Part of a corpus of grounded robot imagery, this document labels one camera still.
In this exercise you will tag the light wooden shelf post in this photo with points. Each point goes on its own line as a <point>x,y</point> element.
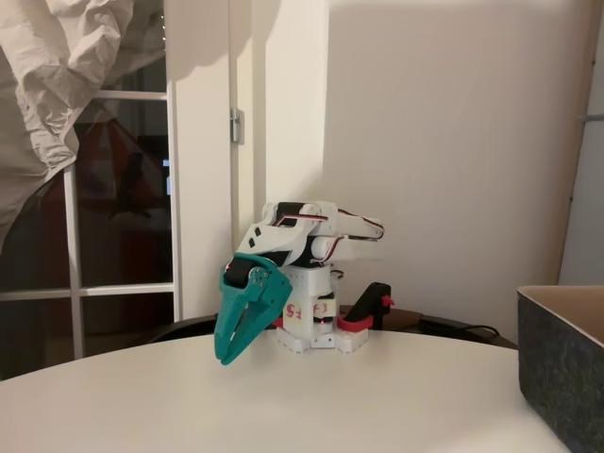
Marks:
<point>571,165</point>

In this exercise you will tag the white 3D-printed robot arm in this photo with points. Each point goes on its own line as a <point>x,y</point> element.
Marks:
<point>278,240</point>

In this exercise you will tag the grey shelf back panel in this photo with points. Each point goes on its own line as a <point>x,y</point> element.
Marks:
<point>590,212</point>

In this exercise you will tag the beige crumpled curtain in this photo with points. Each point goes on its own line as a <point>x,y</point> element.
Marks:
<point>47,94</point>

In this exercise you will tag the dark brown side table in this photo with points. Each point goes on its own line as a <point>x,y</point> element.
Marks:
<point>189,328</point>

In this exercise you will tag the dark grey felt basket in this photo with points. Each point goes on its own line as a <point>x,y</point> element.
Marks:
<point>557,377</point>

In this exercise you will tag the grey metal rod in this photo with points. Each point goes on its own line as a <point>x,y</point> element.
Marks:
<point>592,117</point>

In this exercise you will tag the silver door hinge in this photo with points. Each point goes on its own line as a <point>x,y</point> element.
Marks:
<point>236,125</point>

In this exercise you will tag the teal gripper black servo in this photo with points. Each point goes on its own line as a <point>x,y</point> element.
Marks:
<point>270,293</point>

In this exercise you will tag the white window door frame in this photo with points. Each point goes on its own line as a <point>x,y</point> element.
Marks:
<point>198,189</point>

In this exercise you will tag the black clamp with red pad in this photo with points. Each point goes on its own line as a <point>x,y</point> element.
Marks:
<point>278,323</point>
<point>370,302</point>

